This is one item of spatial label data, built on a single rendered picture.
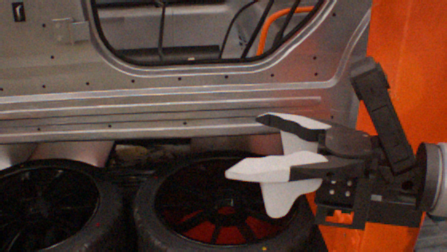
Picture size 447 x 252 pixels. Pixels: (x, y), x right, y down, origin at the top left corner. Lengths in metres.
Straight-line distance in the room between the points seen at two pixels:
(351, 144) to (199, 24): 1.73
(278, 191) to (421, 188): 0.14
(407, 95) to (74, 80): 0.96
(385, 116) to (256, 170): 0.13
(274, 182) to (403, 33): 0.53
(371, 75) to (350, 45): 1.02
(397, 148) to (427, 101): 0.52
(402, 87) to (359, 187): 0.49
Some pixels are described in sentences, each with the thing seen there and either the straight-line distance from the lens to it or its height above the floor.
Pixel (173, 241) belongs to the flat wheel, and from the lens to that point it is 1.41.
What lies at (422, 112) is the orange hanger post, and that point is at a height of 1.08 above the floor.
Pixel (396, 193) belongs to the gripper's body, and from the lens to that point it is 0.47.
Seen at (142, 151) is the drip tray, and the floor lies 0.01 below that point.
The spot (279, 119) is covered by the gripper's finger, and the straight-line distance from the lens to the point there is 0.51.
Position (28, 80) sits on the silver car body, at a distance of 1.44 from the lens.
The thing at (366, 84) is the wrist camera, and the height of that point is 1.31.
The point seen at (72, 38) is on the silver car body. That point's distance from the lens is 1.33.
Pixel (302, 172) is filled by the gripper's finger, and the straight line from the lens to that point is 0.39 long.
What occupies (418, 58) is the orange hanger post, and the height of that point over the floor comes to 1.20.
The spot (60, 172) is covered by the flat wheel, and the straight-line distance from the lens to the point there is 1.83.
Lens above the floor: 1.46
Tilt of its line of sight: 29 degrees down
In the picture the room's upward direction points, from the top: straight up
